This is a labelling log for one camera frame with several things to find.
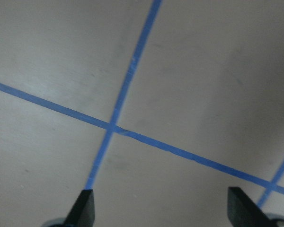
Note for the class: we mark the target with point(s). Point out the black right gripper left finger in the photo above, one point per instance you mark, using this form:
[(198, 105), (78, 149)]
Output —
[(82, 213)]

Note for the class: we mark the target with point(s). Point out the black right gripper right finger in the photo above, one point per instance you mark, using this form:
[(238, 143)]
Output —
[(243, 212)]

